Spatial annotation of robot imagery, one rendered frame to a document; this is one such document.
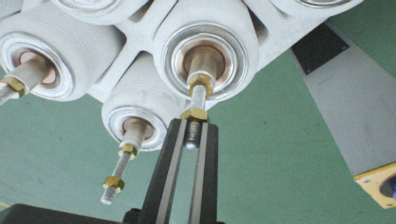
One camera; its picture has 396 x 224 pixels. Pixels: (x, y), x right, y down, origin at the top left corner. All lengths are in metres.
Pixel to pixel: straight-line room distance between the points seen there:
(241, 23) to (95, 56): 0.16
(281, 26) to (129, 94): 0.18
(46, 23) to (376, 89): 0.31
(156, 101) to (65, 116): 0.54
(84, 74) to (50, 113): 0.55
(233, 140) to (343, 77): 0.41
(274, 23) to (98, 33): 0.19
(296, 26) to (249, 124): 0.37
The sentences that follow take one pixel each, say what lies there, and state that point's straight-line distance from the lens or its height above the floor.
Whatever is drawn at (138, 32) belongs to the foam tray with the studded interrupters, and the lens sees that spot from 0.26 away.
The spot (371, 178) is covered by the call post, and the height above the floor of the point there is 0.31.
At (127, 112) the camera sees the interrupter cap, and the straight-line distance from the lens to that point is 0.23.
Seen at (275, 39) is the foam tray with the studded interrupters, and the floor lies 0.18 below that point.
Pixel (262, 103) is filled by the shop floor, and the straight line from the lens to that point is 0.54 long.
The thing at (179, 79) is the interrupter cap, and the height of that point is 0.25.
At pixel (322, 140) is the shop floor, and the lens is 0.68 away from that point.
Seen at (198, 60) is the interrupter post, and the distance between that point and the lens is 0.17.
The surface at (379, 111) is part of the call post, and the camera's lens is 0.24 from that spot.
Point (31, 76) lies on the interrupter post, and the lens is 0.24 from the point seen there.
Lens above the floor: 0.41
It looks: 48 degrees down
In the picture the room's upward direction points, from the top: 171 degrees counter-clockwise
